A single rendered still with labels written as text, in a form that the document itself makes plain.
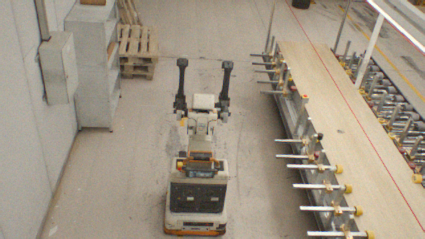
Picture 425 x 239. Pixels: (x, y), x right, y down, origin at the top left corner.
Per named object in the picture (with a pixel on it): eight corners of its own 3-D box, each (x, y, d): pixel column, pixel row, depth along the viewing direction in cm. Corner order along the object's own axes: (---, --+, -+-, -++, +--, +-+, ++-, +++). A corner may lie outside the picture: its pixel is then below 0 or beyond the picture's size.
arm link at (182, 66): (176, 61, 356) (188, 62, 357) (177, 56, 368) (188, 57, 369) (174, 105, 375) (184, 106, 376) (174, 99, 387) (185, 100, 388)
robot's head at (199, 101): (214, 109, 361) (214, 93, 363) (191, 108, 359) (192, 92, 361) (212, 111, 375) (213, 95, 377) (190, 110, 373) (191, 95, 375)
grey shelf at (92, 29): (78, 131, 519) (63, 20, 429) (91, 95, 592) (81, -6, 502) (112, 132, 523) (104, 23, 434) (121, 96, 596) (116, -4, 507)
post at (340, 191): (325, 228, 336) (340, 188, 308) (324, 224, 339) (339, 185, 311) (329, 228, 336) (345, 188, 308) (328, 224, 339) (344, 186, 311)
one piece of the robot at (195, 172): (218, 180, 364) (221, 171, 344) (180, 179, 361) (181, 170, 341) (218, 169, 369) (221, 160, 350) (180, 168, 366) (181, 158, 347)
